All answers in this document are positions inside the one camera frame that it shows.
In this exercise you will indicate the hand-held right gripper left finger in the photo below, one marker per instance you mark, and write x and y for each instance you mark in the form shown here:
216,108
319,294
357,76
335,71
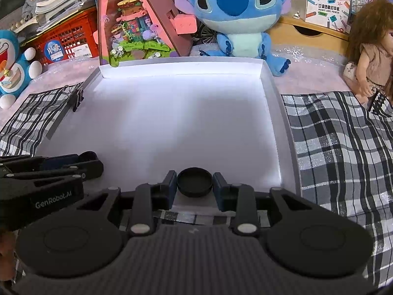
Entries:
170,190

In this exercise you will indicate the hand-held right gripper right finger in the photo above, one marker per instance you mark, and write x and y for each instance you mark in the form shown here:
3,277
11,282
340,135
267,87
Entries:
218,190

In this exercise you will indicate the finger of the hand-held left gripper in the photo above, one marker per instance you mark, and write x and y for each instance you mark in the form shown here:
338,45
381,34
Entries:
92,170
61,161

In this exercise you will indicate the black round lid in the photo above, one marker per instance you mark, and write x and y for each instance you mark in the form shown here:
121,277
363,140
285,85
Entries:
194,182

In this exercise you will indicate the white cardboard box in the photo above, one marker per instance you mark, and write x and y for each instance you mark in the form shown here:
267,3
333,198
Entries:
184,119

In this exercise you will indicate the black binder clip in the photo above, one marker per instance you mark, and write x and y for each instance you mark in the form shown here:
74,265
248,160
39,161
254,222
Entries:
77,98

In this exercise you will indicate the blue white cat plush toy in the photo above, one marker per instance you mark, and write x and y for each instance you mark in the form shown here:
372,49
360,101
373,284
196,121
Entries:
13,67

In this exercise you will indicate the red plastic crate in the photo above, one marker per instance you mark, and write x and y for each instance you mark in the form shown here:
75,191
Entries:
70,37

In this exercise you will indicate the black white plaid cloth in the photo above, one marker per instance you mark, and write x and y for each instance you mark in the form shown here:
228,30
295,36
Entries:
337,147

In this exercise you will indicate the pink triangular toy box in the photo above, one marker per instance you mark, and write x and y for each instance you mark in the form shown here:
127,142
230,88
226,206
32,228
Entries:
135,27

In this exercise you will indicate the pink fluffy blanket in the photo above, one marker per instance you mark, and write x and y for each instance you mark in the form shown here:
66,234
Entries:
313,73

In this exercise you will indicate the blue alien plush toy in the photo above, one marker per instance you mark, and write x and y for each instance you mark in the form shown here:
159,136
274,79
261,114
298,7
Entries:
242,21

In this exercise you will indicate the wooden drawer box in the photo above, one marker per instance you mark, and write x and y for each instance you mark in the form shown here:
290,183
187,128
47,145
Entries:
307,35

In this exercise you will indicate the black white zigzag cloth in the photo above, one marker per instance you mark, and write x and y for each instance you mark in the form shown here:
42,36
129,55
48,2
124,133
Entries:
380,104

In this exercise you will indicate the brown haired doll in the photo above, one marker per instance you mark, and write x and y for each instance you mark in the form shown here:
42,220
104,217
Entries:
373,46

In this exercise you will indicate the white label printer box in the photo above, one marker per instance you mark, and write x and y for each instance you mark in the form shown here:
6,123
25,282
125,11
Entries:
327,7

